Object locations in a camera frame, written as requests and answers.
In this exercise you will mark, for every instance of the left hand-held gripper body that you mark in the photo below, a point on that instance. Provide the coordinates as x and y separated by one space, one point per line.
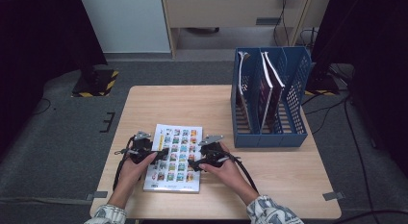
138 150

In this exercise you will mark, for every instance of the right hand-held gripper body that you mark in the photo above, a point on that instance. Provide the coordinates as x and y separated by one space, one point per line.
213 155

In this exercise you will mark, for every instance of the white picture-grid book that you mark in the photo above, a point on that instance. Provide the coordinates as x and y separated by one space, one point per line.
173 182

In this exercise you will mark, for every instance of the blue file rack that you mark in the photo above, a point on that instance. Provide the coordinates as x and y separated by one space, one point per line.
272 140

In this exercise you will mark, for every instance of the purple magazine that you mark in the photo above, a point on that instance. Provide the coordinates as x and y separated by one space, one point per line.
264 99
275 102

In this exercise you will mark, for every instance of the black and red magazine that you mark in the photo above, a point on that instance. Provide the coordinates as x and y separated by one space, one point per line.
239 73

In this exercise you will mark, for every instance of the person's left hand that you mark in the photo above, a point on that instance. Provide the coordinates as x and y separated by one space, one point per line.
134 177

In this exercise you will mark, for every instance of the person's right hand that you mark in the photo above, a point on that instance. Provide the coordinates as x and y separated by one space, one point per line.
231 177

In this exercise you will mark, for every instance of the grey tape piece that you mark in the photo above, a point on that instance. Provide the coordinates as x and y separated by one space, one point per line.
333 195
99 194

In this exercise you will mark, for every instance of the black stand with striped base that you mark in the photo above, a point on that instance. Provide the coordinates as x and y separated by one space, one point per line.
320 84
96 83

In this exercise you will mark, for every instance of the beige office desk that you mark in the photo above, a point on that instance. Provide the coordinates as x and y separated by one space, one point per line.
224 9

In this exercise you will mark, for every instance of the black curtain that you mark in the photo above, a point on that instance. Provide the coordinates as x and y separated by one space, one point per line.
378 41
32 41

